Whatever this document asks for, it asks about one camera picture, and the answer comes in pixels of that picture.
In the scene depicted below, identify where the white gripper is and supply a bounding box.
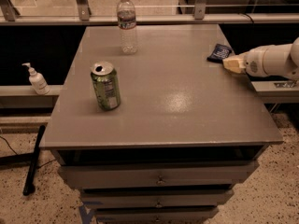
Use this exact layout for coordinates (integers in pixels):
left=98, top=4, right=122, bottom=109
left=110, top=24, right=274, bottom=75
left=222, top=46, right=271, bottom=77

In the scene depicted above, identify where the dark blue rxbar wrapper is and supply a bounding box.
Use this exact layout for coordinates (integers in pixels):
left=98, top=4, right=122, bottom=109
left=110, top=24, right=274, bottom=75
left=206, top=44, right=233, bottom=63

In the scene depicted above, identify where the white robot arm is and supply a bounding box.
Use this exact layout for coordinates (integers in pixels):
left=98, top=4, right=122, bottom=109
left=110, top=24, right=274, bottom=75
left=222, top=37, right=299, bottom=80

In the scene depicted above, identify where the grey drawer cabinet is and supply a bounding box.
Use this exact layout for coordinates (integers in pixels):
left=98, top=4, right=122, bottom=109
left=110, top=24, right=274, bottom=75
left=41, top=25, right=282, bottom=224

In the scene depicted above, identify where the clear plastic water bottle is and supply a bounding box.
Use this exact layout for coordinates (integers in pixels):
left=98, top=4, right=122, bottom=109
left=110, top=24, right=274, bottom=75
left=117, top=0, right=138, bottom=54

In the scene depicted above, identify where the green soda can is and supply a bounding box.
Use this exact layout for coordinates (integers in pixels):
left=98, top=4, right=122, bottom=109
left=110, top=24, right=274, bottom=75
left=91, top=61, right=121, bottom=111

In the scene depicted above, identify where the white pump lotion bottle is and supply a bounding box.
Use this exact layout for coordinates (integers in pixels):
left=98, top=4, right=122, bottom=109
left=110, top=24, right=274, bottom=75
left=22, top=63, right=50, bottom=95

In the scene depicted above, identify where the grey metal railing frame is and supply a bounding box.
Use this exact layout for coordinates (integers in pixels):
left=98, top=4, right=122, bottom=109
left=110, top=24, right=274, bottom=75
left=1, top=0, right=299, bottom=25

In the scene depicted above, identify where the black floor cable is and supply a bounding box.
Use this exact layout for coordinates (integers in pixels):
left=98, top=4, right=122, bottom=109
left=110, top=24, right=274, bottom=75
left=0, top=135, right=20, bottom=157

